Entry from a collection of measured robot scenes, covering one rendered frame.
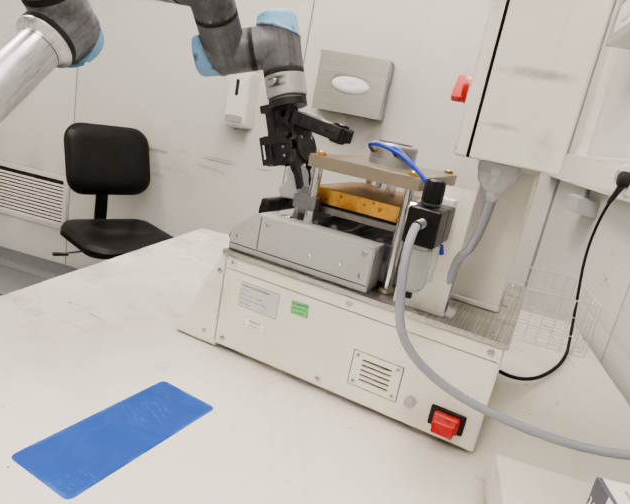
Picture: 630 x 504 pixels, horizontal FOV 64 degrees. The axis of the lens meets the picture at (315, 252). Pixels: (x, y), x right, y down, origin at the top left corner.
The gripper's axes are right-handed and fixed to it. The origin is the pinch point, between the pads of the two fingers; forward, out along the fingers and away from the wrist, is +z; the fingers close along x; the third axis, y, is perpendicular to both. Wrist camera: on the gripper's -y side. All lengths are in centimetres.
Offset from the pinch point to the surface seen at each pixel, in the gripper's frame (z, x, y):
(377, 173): -4.0, 13.4, -18.2
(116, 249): 10, -69, 130
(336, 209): 0.7, 9.9, -9.5
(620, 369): 44, -38, -51
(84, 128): -46, -81, 151
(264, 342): 20.8, 17.0, 3.1
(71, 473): 24, 51, 7
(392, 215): 2.5, 10.2, -18.7
